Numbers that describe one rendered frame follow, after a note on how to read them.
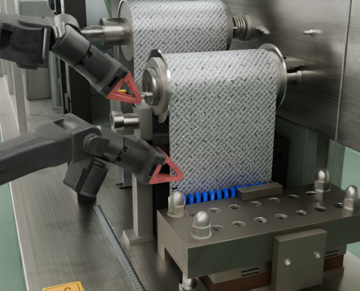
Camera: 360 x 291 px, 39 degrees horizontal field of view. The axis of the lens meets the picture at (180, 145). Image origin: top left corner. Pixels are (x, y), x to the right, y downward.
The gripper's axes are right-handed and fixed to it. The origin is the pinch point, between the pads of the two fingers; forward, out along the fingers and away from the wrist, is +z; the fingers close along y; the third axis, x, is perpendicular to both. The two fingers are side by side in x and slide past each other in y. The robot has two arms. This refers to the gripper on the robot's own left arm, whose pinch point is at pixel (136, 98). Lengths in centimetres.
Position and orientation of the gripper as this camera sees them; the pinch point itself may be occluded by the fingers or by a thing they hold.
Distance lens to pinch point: 102.2
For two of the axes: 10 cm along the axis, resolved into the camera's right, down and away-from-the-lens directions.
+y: 4.0, 3.8, -8.3
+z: 6.6, 5.1, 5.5
